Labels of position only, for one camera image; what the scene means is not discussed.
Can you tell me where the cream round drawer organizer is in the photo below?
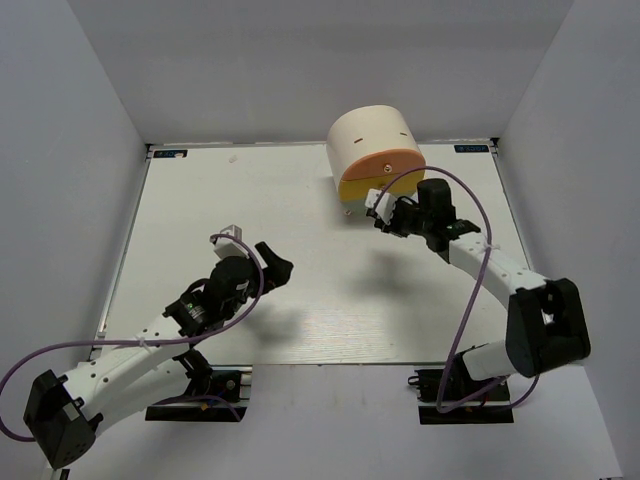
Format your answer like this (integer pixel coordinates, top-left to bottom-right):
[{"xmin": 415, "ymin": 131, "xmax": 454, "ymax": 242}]
[{"xmin": 326, "ymin": 105, "xmax": 426, "ymax": 215}]

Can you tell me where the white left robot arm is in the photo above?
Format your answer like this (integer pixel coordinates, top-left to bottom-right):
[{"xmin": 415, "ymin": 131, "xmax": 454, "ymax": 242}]
[{"xmin": 23, "ymin": 234, "xmax": 294, "ymax": 470}]

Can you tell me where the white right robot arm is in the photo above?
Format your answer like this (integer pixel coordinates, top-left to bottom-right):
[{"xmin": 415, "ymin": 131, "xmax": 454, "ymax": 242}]
[{"xmin": 365, "ymin": 179, "xmax": 591, "ymax": 411}]

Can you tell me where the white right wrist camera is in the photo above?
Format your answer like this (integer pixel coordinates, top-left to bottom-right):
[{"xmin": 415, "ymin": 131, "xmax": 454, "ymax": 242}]
[{"xmin": 364, "ymin": 189, "xmax": 397, "ymax": 225}]

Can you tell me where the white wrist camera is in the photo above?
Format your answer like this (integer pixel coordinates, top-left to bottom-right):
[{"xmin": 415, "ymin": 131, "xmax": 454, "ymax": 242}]
[
  {"xmin": 364, "ymin": 189, "xmax": 397, "ymax": 225},
  {"xmin": 209, "ymin": 224, "xmax": 248, "ymax": 260}
]

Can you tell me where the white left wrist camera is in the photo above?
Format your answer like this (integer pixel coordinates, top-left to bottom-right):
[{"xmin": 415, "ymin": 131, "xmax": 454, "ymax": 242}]
[{"xmin": 209, "ymin": 224, "xmax": 248, "ymax": 260}]

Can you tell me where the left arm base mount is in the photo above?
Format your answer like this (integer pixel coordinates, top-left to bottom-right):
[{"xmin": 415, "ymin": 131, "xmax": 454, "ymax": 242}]
[{"xmin": 145, "ymin": 366, "xmax": 253, "ymax": 423}]

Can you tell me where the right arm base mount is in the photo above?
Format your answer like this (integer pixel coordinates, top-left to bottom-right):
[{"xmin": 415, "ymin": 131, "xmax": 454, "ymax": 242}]
[{"xmin": 407, "ymin": 367, "xmax": 516, "ymax": 426}]

